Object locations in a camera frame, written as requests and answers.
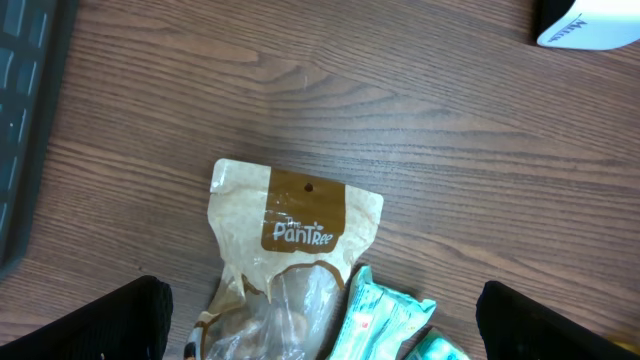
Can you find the brown Pantree snack pouch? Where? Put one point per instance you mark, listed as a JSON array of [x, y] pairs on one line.
[[289, 242]]

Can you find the teal white packet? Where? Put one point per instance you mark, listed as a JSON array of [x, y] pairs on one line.
[[378, 320]]

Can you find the grey plastic mesh basket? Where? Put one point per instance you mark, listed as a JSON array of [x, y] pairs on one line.
[[35, 39]]

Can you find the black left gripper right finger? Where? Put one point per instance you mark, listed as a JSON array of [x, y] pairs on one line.
[[515, 327]]

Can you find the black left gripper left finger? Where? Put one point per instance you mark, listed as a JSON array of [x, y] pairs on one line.
[[132, 322]]

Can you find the teal white carton pack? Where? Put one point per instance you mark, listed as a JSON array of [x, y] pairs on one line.
[[436, 346]]

